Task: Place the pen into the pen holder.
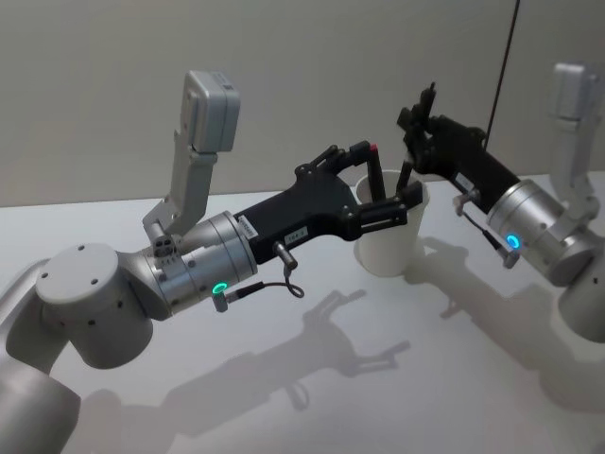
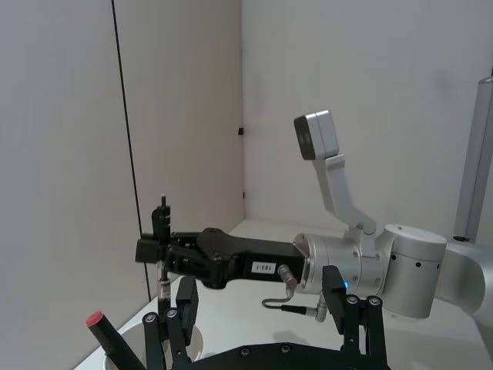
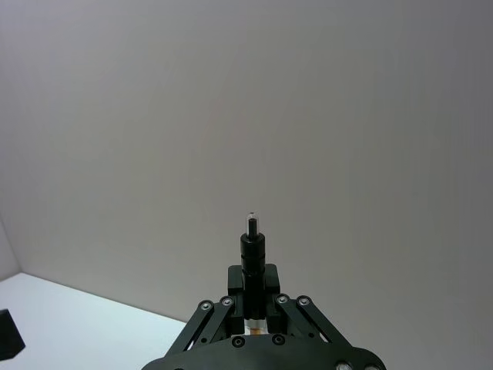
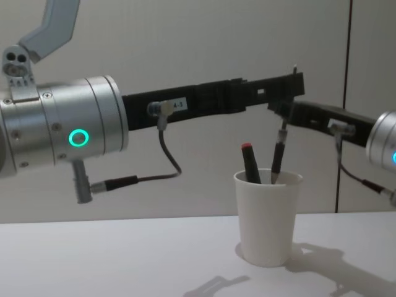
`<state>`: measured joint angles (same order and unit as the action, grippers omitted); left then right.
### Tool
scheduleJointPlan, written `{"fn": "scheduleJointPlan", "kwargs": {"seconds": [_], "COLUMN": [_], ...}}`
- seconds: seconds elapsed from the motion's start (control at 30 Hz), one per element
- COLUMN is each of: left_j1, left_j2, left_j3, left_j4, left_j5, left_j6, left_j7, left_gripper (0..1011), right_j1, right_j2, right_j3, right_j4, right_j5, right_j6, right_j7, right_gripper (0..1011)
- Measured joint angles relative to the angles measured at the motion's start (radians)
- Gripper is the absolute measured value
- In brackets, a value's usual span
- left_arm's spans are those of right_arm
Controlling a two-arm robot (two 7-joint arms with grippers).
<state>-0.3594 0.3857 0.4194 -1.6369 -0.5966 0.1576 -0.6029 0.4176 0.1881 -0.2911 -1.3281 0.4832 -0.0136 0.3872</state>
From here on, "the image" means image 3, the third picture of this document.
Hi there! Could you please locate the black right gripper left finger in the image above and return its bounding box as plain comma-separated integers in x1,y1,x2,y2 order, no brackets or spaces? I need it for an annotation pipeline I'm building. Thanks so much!
167,264,247,354

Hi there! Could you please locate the black box-shaped object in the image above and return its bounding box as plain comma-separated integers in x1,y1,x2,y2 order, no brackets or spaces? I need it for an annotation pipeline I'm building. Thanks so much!
0,308,26,360

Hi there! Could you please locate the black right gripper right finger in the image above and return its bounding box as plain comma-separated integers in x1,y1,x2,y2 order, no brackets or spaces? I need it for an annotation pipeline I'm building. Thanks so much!
263,263,337,345

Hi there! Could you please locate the black cylindrical tool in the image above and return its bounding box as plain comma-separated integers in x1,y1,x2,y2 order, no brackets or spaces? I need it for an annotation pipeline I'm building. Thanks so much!
239,210,267,337

